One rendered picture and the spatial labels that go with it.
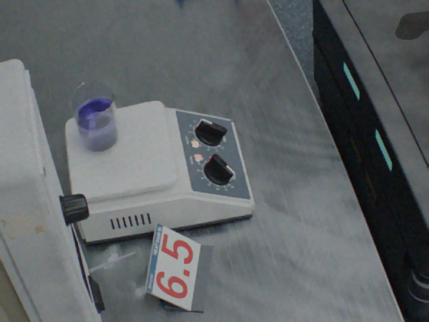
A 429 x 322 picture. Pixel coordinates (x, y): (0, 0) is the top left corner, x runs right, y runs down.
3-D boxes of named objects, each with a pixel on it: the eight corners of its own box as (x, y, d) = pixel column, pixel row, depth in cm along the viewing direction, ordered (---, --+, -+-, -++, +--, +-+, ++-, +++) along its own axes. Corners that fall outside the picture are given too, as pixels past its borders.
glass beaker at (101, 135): (81, 124, 110) (70, 77, 104) (126, 122, 110) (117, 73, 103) (76, 165, 106) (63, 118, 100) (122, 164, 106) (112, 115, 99)
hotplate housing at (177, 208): (234, 132, 118) (230, 87, 112) (256, 219, 110) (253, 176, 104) (57, 165, 117) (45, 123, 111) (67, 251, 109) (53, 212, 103)
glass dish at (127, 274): (127, 300, 104) (124, 290, 103) (93, 272, 107) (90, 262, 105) (160, 271, 107) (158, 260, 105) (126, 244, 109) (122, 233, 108)
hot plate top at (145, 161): (164, 103, 111) (163, 98, 111) (181, 186, 104) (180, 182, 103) (65, 123, 111) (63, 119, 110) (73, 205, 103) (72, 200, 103)
